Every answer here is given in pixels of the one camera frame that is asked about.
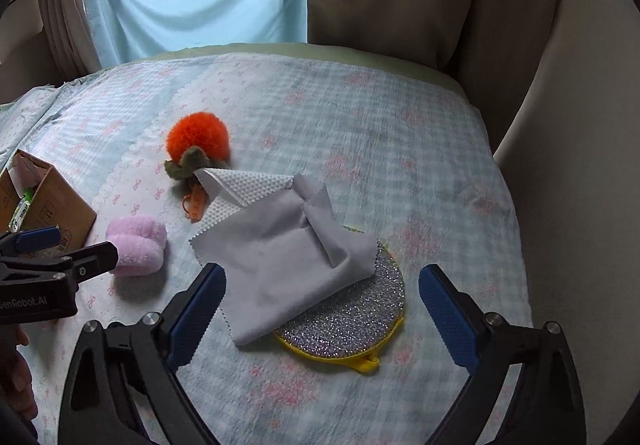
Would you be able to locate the silver round scrub pad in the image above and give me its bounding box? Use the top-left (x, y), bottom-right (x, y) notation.
top-left (272, 225), bottom-right (407, 374)

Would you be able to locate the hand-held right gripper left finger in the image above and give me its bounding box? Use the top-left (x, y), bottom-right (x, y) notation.
top-left (57, 262), bottom-right (228, 445)

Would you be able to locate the white dotted cloth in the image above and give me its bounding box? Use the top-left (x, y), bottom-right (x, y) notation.
top-left (192, 168), bottom-right (296, 238)

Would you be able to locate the cardboard box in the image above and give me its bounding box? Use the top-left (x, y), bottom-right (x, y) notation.
top-left (0, 149), bottom-right (98, 256)

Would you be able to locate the orange plush persimmon toy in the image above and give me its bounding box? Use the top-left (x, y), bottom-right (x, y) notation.
top-left (164, 111), bottom-right (232, 222)

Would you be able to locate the pink fluffy plush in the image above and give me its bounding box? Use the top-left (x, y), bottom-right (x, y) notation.
top-left (105, 218), bottom-right (168, 282)

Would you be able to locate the beige pleated curtain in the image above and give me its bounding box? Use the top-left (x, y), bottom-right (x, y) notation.
top-left (35, 0), bottom-right (101, 86)

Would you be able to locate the dotted light blue cloth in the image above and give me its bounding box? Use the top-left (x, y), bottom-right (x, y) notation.
top-left (0, 84), bottom-right (68, 136)

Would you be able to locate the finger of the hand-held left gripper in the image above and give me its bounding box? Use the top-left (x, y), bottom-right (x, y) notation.
top-left (0, 226), bottom-right (72, 262)
top-left (0, 241), bottom-right (121, 284)

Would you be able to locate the grey cloth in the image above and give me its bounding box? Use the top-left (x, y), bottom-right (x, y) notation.
top-left (189, 172), bottom-right (378, 348)

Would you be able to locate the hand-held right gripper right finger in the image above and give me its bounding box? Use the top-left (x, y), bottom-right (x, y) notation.
top-left (419, 264), bottom-right (587, 445)

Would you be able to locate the person's left hand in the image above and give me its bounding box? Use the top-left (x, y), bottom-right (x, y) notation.
top-left (0, 325), bottom-right (39, 423)

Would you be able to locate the green bed sheet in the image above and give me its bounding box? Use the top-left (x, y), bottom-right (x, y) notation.
top-left (150, 41), bottom-right (481, 106)

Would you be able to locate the checked floral blanket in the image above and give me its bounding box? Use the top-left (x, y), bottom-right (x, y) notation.
top-left (0, 52), bottom-right (531, 445)

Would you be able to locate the green white tube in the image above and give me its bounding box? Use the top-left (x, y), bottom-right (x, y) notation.
top-left (9, 188), bottom-right (36, 232)

